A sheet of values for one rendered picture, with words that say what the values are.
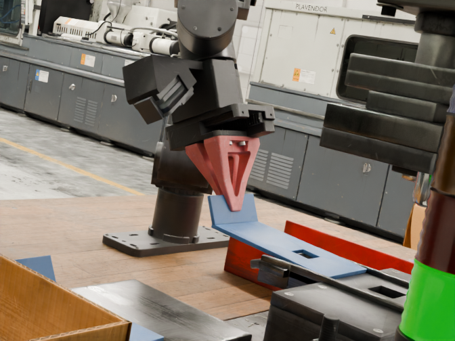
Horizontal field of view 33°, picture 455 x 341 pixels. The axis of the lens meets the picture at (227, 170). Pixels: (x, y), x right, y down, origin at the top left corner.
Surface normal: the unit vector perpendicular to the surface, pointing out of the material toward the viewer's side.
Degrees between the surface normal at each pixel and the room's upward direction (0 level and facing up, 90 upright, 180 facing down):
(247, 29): 90
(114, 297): 0
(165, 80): 65
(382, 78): 90
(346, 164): 90
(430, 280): 76
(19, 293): 90
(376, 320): 0
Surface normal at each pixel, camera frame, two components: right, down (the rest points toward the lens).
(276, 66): -0.68, -0.01
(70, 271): 0.18, -0.97
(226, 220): 0.75, -0.22
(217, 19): 0.06, -0.14
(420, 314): -0.71, -0.28
